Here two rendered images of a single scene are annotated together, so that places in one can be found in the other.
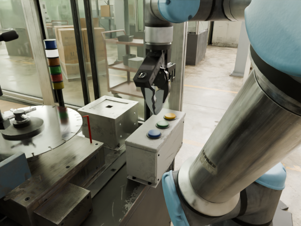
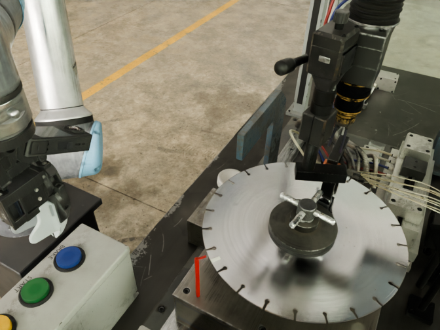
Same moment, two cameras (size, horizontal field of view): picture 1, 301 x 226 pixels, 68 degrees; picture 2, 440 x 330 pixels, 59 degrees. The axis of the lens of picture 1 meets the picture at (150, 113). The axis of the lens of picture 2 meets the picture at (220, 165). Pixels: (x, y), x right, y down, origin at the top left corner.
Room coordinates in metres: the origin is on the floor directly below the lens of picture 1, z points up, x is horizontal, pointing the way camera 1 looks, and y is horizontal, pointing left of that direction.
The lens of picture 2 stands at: (0.99, 0.24, 1.44)
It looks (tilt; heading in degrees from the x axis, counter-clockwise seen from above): 41 degrees down; 182
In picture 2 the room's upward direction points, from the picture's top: 2 degrees clockwise
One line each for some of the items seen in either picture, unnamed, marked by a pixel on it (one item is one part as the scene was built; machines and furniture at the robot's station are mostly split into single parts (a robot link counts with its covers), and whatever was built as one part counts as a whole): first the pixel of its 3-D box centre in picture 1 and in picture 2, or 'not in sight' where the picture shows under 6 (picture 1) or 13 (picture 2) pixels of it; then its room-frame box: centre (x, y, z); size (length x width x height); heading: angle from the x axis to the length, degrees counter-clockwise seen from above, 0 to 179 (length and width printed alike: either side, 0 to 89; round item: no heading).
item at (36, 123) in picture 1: (22, 124); (303, 221); (0.57, 0.37, 0.96); 0.11 x 0.11 x 0.03
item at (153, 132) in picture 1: (154, 134); (69, 258); (0.61, -0.01, 0.90); 0.04 x 0.04 x 0.02
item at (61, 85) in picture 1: (58, 84); not in sight; (0.87, 0.38, 0.98); 0.05 x 0.04 x 0.03; 64
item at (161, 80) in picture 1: (159, 64); (11, 168); (0.64, -0.03, 1.12); 0.09 x 0.08 x 0.12; 153
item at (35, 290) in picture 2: (162, 125); (36, 292); (0.68, -0.04, 0.90); 0.04 x 0.04 x 0.02
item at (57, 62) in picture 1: (53, 61); not in sight; (0.87, 0.38, 1.08); 0.05 x 0.04 x 0.03; 64
